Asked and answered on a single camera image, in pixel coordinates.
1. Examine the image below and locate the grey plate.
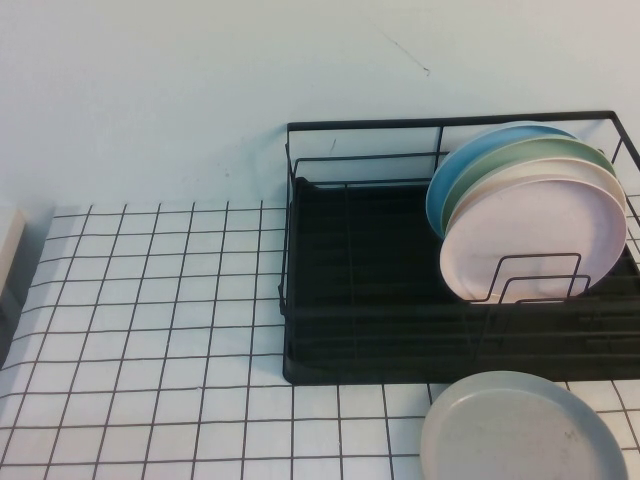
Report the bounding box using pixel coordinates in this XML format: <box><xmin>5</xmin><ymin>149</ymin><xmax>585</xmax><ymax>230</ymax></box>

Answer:
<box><xmin>418</xmin><ymin>370</ymin><xmax>630</xmax><ymax>480</ymax></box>

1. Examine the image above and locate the blue plate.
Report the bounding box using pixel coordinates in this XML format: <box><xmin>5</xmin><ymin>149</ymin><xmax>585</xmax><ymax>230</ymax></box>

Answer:
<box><xmin>424</xmin><ymin>122</ymin><xmax>581</xmax><ymax>240</ymax></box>

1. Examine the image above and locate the pink plate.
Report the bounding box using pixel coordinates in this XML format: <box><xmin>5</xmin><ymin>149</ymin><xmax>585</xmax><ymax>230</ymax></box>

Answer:
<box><xmin>438</xmin><ymin>172</ymin><xmax>629</xmax><ymax>305</ymax></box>

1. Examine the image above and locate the green plate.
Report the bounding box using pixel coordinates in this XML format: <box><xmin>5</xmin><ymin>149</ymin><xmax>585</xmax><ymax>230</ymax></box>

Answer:
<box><xmin>442</xmin><ymin>135</ymin><xmax>616</xmax><ymax>226</ymax></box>

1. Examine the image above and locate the cream plate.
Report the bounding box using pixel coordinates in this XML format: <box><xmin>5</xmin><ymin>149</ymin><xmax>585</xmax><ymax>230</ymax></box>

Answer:
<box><xmin>452</xmin><ymin>157</ymin><xmax>626</xmax><ymax>214</ymax></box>

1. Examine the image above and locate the black drip tray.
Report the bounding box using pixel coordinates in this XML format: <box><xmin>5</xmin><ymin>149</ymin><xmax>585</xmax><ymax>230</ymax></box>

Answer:
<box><xmin>281</xmin><ymin>176</ymin><xmax>640</xmax><ymax>385</ymax></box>

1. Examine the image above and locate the white checked table cloth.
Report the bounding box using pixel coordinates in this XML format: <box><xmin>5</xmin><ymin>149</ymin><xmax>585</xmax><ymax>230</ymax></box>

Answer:
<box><xmin>0</xmin><ymin>199</ymin><xmax>640</xmax><ymax>480</ymax></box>

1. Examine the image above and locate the beige block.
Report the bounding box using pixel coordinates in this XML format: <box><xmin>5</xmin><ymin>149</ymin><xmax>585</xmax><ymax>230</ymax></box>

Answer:
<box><xmin>0</xmin><ymin>204</ymin><xmax>26</xmax><ymax>301</ymax></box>

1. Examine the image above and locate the black wire dish rack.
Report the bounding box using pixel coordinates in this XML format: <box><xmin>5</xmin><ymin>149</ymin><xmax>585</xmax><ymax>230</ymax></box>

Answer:
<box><xmin>278</xmin><ymin>109</ymin><xmax>640</xmax><ymax>385</ymax></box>

